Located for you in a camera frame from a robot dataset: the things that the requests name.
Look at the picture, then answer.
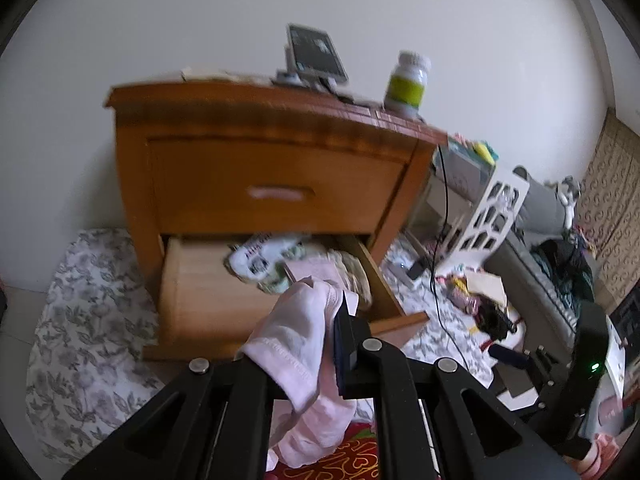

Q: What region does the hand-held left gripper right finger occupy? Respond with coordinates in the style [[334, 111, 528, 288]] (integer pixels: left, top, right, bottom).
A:
[[332, 292, 583, 480]]

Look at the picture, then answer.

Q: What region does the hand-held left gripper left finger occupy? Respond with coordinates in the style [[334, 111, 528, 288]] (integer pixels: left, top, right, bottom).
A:
[[60, 352, 291, 480]]

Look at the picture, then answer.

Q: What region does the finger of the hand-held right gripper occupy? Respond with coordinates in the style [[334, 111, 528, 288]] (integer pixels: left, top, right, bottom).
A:
[[489, 342, 532, 368]]

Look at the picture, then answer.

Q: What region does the pale pink garment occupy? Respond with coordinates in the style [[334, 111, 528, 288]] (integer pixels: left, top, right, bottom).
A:
[[235, 277, 361, 471]]

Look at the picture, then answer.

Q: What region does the pale green lace underwear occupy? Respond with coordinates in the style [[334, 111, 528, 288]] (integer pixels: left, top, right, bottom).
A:
[[327, 250, 373, 307]]

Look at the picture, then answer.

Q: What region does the wooden drawer without handle recess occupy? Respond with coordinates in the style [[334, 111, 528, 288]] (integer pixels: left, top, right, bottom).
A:
[[142, 232, 430, 363]]

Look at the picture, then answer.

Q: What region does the cartoon cat white sock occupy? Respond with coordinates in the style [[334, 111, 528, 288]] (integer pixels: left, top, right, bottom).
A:
[[225, 235, 311, 293]]

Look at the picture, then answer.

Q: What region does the white board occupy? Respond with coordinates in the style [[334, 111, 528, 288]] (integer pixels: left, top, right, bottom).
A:
[[606, 345, 627, 402]]

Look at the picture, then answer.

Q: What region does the pile of small clutter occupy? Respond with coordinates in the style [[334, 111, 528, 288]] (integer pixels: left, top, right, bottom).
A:
[[435, 270, 523, 342]]

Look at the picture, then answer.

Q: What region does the pile of dark clothes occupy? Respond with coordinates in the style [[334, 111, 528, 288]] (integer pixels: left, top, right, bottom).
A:
[[532, 237, 596, 306]]

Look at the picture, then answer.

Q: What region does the red patterned blanket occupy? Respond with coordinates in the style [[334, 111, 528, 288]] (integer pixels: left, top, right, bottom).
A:
[[277, 422, 441, 480]]

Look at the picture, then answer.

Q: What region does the grey white plush toy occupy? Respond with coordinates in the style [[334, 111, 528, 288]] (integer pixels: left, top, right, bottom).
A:
[[555, 176, 586, 226]]

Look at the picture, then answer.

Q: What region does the grey sofa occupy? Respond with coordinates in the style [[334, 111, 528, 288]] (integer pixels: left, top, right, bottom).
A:
[[487, 165, 601, 341]]

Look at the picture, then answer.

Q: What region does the beige patterned curtain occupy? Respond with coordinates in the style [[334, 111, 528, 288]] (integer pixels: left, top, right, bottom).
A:
[[575, 110, 640, 311]]

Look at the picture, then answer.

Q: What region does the white cutout rack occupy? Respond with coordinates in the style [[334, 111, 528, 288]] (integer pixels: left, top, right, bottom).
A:
[[440, 166, 531, 266]]

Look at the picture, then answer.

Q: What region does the grey floral bed sheet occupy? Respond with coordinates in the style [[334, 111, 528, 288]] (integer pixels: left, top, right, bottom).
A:
[[25, 228, 496, 466]]

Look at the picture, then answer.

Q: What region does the white storage box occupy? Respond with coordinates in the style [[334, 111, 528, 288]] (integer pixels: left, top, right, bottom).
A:
[[432, 135, 501, 196]]

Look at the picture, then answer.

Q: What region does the wooden nightstand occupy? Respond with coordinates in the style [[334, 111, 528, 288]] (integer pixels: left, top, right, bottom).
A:
[[104, 80, 448, 363]]

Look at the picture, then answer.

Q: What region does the white pill bottle green label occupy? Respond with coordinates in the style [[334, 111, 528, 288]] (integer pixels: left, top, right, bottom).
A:
[[384, 51, 432, 120]]

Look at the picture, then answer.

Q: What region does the grey phone stand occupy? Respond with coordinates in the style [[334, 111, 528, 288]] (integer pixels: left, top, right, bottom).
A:
[[272, 45, 341, 93]]

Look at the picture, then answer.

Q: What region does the smartphone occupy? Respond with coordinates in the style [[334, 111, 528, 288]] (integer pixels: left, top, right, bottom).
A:
[[286, 23, 349, 86]]

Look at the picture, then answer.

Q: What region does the beige paper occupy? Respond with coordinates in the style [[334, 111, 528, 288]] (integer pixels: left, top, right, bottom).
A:
[[180, 66, 273, 85]]

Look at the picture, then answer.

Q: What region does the black cable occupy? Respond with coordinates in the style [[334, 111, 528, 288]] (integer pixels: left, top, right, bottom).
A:
[[432, 145, 493, 386]]

